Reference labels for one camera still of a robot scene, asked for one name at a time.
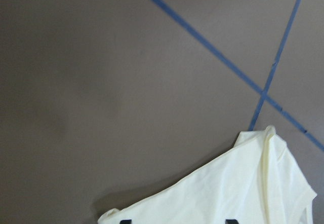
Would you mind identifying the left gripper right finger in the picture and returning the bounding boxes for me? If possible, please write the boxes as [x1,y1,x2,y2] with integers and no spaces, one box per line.
[225,213,238,224]

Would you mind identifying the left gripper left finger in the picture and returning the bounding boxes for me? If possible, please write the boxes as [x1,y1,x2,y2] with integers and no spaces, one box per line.
[119,215,132,224]

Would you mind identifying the cream long-sleeve cat shirt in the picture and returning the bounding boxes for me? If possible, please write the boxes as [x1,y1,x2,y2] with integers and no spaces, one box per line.
[98,126,316,223]

